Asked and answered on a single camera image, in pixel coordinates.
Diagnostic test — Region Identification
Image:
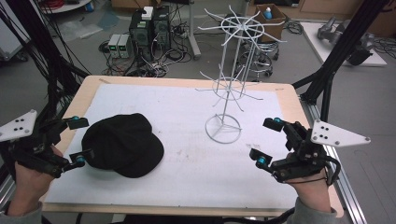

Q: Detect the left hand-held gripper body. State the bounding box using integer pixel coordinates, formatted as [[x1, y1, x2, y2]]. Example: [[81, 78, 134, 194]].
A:
[[0, 109, 70, 179]]

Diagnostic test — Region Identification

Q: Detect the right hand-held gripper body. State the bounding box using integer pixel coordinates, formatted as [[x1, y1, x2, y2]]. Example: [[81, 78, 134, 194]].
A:
[[270, 119, 372, 185]]

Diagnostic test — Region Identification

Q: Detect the black cap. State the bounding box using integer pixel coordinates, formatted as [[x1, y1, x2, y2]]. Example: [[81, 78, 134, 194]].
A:
[[81, 113, 165, 179]]

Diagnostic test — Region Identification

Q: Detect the person's right hand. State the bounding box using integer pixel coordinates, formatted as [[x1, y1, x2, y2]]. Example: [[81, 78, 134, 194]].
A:
[[284, 151, 332, 213]]

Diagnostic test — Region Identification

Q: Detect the wooden table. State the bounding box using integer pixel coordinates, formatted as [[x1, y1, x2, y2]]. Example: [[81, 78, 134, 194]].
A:
[[40, 75, 346, 218]]

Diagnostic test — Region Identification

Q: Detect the chrome stool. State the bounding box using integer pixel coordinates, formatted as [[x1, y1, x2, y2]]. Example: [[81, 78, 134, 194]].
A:
[[235, 39, 280, 79]]

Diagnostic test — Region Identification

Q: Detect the white foam mat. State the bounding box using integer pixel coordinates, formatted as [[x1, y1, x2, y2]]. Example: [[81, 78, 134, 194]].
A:
[[45, 83, 299, 210]]

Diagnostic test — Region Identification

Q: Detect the grey power supply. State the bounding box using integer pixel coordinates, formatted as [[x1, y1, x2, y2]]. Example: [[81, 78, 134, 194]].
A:
[[118, 34, 133, 59], [107, 34, 121, 59]]

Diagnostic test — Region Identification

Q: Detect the white board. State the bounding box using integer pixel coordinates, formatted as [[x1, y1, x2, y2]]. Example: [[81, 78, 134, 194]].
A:
[[300, 21, 389, 67]]

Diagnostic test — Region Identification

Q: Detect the cardboard box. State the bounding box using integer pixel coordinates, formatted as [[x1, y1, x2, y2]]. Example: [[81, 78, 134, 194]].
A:
[[254, 3, 288, 44]]

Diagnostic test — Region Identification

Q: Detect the black computer tower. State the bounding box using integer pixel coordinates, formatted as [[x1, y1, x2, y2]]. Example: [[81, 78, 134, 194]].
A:
[[128, 8, 154, 63], [151, 5, 172, 51]]

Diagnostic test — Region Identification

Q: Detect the grey stand leg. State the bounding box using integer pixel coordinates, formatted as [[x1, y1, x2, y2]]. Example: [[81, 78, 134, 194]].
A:
[[186, 0, 203, 61]]

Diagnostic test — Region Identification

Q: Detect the white round table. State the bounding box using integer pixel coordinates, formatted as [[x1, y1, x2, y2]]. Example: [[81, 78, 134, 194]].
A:
[[39, 0, 95, 15]]

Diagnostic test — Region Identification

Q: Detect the white box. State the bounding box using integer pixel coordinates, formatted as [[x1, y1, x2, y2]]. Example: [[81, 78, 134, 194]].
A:
[[141, 6, 154, 21]]

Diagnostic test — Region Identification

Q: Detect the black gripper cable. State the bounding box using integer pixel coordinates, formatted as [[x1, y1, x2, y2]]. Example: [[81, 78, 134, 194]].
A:
[[287, 154, 342, 187]]

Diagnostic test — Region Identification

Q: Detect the white wire hat rack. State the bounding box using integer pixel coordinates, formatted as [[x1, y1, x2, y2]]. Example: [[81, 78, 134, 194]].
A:
[[195, 4, 288, 145]]

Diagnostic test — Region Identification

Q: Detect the aluminium rail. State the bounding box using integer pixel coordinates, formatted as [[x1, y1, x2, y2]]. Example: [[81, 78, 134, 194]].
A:
[[300, 95, 369, 224]]

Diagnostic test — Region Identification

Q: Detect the black frame with cables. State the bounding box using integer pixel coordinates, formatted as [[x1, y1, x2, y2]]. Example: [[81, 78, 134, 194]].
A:
[[0, 0, 92, 126]]

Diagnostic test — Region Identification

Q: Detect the black metal frame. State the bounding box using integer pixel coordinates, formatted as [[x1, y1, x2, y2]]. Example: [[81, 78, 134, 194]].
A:
[[291, 0, 390, 123]]

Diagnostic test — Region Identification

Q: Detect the tangle of floor cables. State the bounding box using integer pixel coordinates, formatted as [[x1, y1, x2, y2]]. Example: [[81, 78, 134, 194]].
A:
[[98, 18, 194, 78]]

